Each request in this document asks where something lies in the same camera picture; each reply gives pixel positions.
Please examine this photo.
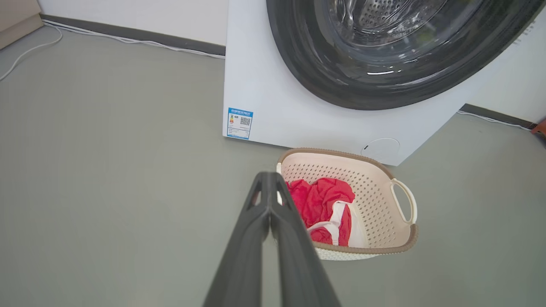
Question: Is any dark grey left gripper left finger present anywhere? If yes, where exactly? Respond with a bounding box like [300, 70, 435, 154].
[202, 171, 274, 307]

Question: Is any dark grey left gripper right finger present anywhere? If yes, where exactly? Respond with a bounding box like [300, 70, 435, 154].
[269, 172, 342, 307]

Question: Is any cream perforated laundry basket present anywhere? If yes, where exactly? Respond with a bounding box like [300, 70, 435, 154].
[275, 148, 419, 261]

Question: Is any red garment with white trim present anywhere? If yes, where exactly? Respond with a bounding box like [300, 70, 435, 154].
[285, 177, 356, 247]

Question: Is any blue energy label sticker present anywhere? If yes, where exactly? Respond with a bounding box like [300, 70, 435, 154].
[226, 107, 254, 141]

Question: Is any round white filter cover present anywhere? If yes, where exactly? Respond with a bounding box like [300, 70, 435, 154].
[361, 137, 401, 162]

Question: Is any white front-load washing machine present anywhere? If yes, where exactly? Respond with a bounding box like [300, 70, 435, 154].
[222, 0, 546, 167]

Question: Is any round black glass washer door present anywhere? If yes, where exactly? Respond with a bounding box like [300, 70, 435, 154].
[266, 0, 546, 111]

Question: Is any stainless steel washer drum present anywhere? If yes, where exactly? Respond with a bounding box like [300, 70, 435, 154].
[328, 0, 472, 48]

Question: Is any beige furniture piece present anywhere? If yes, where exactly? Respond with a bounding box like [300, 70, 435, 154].
[0, 0, 44, 50]

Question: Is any white floor cable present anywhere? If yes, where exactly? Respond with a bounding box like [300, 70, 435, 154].
[0, 20, 226, 82]
[456, 110, 532, 131]

